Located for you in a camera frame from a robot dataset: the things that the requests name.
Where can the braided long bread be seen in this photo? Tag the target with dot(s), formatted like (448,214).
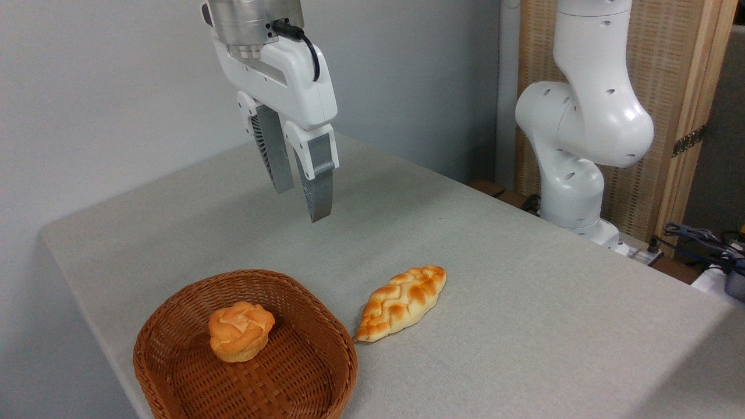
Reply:
(401,301)

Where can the brown wicker basket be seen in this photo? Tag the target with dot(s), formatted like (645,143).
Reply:
(291,372)

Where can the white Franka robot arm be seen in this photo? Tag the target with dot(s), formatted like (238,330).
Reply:
(582,116)

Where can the metal screen hinge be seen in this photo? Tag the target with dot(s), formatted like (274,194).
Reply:
(689,141)

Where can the grey tablecloth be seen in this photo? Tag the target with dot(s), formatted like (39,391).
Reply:
(495,302)

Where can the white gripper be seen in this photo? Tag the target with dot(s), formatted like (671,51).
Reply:
(291,81)

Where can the round orange bread roll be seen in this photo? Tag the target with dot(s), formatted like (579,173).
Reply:
(240,330)

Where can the woven wooden screen panel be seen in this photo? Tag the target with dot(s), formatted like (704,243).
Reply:
(669,70)

